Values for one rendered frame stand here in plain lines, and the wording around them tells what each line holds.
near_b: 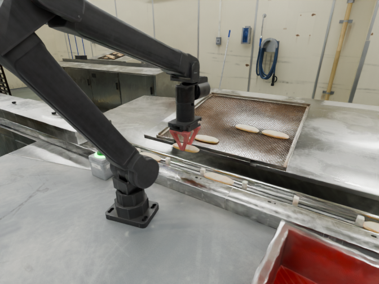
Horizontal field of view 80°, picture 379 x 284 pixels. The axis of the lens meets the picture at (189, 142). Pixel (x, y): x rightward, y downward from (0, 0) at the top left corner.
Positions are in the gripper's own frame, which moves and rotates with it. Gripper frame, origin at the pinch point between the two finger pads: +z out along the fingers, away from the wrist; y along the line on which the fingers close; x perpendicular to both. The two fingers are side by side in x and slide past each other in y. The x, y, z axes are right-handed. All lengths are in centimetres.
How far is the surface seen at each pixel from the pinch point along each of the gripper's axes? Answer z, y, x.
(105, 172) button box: 8.1, -16.7, 20.8
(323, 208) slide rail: 8.3, 1.2, -41.4
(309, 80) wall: 29, 369, -4
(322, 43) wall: -27, 370, -10
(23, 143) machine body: 18, -10, 96
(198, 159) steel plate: 11.3, 12.1, 1.8
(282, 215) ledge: 7.0, -8.4, -33.1
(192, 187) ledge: 7.4, -9.5, -8.2
